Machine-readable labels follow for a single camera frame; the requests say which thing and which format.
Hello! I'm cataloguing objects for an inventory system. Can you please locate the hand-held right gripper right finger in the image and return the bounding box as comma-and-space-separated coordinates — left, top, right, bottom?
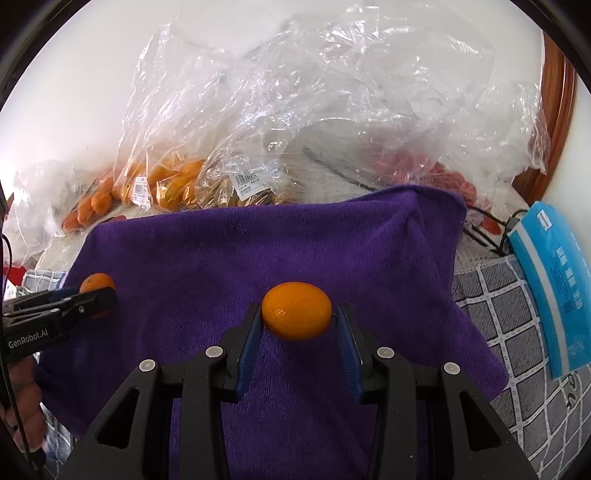
335, 303, 541, 480

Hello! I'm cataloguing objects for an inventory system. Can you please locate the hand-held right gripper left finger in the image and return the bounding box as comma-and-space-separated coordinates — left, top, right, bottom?
69, 302, 264, 480

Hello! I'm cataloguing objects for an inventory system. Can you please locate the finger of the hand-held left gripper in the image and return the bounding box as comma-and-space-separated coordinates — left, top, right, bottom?
2, 287, 117, 329
4, 286, 84, 312

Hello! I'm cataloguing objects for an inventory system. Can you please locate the orange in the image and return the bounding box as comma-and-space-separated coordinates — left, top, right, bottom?
79, 272, 117, 320
261, 281, 333, 342

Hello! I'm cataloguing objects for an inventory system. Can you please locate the person's left hand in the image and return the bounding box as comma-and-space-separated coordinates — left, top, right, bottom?
0, 356, 47, 455

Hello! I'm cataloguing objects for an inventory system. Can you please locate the red paper bag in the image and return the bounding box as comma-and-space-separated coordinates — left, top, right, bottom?
4, 263, 28, 289

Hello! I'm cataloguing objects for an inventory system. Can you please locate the white plastic bag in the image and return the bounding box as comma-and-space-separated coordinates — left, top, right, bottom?
7, 159, 70, 271

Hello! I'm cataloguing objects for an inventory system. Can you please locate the purple towel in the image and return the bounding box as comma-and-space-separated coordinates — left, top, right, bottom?
34, 184, 509, 480

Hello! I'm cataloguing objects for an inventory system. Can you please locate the clear bag of oranges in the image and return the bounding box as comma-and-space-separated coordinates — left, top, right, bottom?
111, 23, 259, 215

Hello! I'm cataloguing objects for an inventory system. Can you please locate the grey checked bed sheet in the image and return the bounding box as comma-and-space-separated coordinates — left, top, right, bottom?
18, 254, 587, 480

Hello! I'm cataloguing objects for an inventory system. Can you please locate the clear bag of brown fruit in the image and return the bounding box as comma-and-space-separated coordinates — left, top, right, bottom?
196, 60, 324, 208

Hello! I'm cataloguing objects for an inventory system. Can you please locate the clear bag of red fruit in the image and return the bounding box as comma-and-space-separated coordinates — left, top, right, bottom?
295, 4, 550, 232

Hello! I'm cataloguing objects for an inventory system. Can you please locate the blue tissue pack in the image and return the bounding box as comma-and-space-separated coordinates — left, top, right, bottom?
508, 200, 591, 381

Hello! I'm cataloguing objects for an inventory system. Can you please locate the brown wooden frame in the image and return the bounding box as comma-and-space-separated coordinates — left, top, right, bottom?
512, 32, 578, 204

